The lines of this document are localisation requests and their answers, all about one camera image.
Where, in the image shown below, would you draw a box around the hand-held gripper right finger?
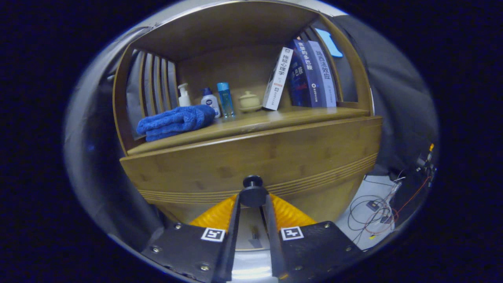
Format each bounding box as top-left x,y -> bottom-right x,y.
262,193 -> 365,281

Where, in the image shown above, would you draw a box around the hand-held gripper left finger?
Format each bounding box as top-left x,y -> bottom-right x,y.
140,193 -> 242,283

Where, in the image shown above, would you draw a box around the wooden countertop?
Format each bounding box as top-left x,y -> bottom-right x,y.
127,106 -> 372,156

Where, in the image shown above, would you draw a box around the wooden cabinet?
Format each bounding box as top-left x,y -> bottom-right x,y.
112,0 -> 384,252

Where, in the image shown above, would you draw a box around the blue folded towel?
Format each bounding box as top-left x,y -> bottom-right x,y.
136,105 -> 217,142

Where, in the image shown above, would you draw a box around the white bottle with blue cap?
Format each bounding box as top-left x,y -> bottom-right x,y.
200,87 -> 221,119

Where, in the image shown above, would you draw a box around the cream lidded teacup with saucer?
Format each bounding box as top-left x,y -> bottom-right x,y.
238,91 -> 263,114

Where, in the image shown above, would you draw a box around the clear blue bottle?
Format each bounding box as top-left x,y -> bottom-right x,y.
217,82 -> 235,118

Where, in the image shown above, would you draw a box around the white pump bottle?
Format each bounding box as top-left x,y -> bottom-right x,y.
177,83 -> 192,107

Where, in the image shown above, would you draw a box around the white book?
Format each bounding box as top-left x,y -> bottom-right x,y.
262,47 -> 294,111

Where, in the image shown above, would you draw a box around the dark blue book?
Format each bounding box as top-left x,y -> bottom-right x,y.
289,39 -> 327,108

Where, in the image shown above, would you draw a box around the pale lavender book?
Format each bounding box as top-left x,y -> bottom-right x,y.
307,40 -> 338,108

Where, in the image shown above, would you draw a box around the black backdrop cloth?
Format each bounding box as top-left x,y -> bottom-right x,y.
63,12 -> 440,240

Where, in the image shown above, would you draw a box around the tangled thin cables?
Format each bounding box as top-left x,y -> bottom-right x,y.
348,169 -> 433,246

